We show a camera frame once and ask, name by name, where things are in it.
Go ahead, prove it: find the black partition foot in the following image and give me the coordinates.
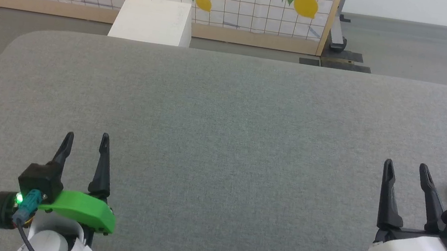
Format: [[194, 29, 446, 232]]
[[326, 10, 353, 54]]

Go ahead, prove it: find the black cable with teal plug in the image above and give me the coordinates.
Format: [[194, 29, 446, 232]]
[[7, 186, 50, 251]]

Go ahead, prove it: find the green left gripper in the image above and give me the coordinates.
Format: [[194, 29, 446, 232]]
[[36, 125, 130, 235]]

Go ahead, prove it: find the white box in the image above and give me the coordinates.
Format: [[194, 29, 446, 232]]
[[107, 0, 197, 49]]

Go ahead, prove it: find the dark floor mat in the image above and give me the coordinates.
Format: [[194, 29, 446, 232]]
[[298, 56, 322, 67], [319, 47, 374, 75]]

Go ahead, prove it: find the grey fabric sofa cushion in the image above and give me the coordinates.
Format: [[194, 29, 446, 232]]
[[0, 18, 447, 251]]

